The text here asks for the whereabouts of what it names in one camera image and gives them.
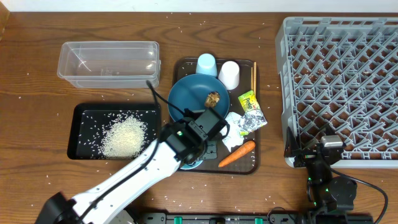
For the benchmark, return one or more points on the green foil snack wrapper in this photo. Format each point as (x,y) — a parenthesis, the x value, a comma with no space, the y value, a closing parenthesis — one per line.
(253,118)

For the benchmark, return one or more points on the dark blue plate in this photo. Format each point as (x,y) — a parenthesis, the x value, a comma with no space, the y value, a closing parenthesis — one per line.
(191,92)

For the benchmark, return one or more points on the grey dishwasher rack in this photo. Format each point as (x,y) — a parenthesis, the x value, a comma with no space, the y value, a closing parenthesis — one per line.
(341,72)

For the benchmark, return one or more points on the light blue rice bowl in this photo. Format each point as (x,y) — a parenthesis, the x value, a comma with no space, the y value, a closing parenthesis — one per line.
(191,166)

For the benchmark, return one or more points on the light blue cup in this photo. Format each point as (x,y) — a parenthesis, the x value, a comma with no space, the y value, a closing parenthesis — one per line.
(206,65)

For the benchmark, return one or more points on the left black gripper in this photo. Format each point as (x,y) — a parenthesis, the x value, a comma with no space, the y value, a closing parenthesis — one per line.
(214,153)

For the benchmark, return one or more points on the orange carrot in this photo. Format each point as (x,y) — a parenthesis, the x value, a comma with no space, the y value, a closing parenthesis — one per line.
(237,154)

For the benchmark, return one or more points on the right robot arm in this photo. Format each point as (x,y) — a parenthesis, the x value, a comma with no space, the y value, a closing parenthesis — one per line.
(332,196)

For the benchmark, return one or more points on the black waste tray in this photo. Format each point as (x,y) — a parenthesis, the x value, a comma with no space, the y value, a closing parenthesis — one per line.
(91,119)

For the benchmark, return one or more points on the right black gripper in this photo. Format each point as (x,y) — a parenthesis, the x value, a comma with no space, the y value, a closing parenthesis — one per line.
(293,150)

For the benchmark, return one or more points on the pale pink cup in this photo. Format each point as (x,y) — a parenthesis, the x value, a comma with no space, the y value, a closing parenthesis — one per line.
(229,75)

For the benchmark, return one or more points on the wooden chopstick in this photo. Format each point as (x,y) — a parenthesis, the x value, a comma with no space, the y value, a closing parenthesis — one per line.
(252,78)

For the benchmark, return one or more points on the clear plastic bin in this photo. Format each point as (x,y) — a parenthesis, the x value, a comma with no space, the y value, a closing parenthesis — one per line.
(110,64)

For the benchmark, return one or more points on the crumpled white napkin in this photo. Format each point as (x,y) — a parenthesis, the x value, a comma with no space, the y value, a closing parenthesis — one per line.
(233,138)

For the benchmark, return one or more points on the white rice pile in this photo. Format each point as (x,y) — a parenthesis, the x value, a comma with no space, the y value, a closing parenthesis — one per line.
(124,138)

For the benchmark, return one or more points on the brown serving tray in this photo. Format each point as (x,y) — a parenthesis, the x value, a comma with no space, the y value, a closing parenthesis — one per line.
(250,162)

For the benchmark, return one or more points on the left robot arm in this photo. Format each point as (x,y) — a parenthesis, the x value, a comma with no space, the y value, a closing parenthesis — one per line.
(178,143)

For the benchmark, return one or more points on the brown food scrap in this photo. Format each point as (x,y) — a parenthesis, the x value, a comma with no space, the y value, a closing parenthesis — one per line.
(212,99)

